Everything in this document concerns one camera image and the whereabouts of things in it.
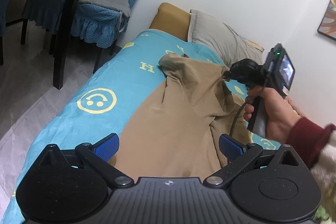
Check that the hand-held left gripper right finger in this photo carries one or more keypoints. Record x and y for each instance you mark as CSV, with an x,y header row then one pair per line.
x,y
232,148

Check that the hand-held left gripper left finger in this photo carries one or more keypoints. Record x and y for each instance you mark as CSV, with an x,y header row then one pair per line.
x,y
107,146

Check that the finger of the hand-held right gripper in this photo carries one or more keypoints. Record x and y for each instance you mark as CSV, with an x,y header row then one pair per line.
x,y
230,75

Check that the tan skeleton print t-shirt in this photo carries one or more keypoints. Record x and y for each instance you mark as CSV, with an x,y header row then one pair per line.
x,y
178,121

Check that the person's right forearm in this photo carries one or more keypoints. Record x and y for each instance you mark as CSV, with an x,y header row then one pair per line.
x,y
307,140

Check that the person's right hand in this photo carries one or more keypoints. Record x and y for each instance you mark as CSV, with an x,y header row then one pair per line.
x,y
279,116

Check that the tan pillow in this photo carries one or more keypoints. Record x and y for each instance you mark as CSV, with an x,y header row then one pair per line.
x,y
254,45

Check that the bed with turquoise printed sheet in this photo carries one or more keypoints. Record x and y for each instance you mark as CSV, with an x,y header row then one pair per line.
x,y
78,134

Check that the grey pillow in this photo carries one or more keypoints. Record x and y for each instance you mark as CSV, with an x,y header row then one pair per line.
x,y
215,37

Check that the mustard yellow cushion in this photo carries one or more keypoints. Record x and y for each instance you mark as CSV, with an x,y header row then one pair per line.
x,y
170,19

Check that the white fluffy garment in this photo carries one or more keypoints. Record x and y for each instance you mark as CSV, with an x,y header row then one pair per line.
x,y
328,174

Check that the white table with dark legs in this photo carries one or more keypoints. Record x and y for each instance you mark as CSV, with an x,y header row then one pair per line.
x,y
65,29

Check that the grey seat cushion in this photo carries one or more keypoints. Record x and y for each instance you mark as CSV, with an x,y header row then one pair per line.
x,y
105,2

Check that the framed leaf wall picture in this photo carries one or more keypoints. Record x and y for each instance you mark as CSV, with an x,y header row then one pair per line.
x,y
328,22

